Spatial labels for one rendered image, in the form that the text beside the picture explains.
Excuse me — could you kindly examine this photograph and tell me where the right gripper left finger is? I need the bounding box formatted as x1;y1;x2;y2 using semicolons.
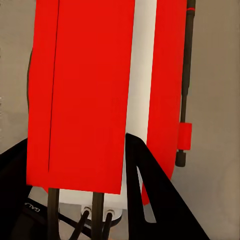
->
0;138;33;240

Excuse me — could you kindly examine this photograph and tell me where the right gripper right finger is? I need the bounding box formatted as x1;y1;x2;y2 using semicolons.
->
125;133;210;240

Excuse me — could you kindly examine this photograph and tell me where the radio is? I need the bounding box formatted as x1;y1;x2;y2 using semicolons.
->
26;0;196;240

